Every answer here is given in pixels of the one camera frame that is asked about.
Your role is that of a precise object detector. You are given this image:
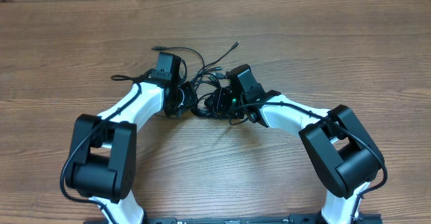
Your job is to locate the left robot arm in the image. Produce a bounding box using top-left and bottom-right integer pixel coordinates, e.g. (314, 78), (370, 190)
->
(59, 52), (196, 223)

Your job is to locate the thin black USB-C cable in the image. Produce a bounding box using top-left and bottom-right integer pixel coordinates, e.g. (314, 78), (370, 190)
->
(151, 40), (241, 80)

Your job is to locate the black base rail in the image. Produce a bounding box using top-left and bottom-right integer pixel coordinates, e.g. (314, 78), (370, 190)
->
(83, 213), (383, 224)

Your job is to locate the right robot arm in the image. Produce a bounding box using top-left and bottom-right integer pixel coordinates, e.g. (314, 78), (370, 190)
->
(204, 64), (388, 223)

